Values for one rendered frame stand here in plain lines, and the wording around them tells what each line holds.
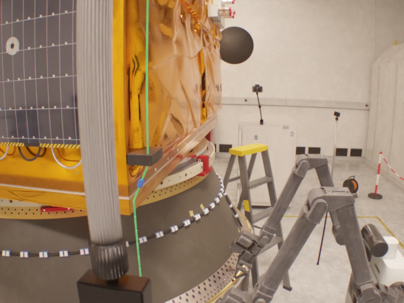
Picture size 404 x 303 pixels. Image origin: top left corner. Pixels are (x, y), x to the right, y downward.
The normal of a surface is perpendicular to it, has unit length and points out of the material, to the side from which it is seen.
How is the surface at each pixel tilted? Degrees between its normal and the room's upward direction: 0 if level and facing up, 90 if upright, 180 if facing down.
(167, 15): 87
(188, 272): 62
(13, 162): 96
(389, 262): 0
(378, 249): 90
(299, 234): 89
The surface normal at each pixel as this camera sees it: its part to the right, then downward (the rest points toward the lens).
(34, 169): -0.18, 0.36
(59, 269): 0.24, -0.27
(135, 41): 0.62, 0.09
